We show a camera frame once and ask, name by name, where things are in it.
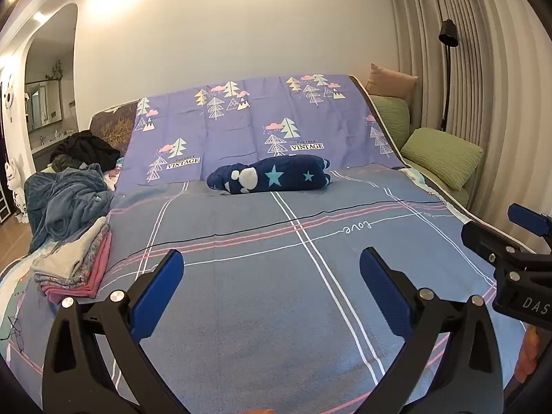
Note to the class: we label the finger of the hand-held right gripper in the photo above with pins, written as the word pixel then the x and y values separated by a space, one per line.
pixel 487 241
pixel 530 220

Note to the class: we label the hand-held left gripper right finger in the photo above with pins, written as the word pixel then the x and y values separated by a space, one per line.
pixel 384 293

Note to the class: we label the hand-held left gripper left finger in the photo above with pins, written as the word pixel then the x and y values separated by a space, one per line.
pixel 157 293

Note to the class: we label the navy fleece pajama top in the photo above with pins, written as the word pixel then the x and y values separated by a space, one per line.
pixel 293 177

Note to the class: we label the stack of folded clothes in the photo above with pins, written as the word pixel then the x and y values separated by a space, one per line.
pixel 69 267

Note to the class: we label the person's right hand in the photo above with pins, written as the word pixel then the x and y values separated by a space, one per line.
pixel 527 353

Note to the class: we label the large green pillow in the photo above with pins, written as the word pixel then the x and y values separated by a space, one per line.
pixel 442 157

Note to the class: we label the purple tree-print bed cover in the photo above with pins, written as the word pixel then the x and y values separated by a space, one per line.
pixel 258 289

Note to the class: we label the grey-blue fleece blanket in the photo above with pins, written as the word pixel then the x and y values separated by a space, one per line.
pixel 64 202

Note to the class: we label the grey pleated curtain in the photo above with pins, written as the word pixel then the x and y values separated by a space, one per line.
pixel 496 95

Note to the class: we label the small green pillow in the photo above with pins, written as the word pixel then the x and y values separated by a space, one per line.
pixel 390 120

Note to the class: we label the black cloth pile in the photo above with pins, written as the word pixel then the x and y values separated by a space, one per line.
pixel 88 149

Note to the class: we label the brown branch-print headboard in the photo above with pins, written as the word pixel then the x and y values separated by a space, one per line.
pixel 116 125

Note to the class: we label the white shelf rack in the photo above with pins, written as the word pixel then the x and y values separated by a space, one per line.
pixel 4 207

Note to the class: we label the white cat figurine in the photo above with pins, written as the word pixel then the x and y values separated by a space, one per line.
pixel 15 189

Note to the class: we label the pink pillow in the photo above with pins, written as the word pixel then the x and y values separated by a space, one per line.
pixel 390 80

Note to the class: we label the purple tree-print sheet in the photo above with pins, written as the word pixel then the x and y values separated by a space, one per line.
pixel 250 125

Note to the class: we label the black floor lamp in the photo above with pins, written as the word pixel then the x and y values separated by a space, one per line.
pixel 448 32

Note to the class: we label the green hanging plant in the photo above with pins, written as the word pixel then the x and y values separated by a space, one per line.
pixel 55 71

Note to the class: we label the wall mirror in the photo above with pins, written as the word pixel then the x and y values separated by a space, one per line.
pixel 43 105

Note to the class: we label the white wall decoration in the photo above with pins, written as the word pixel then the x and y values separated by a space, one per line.
pixel 7 99

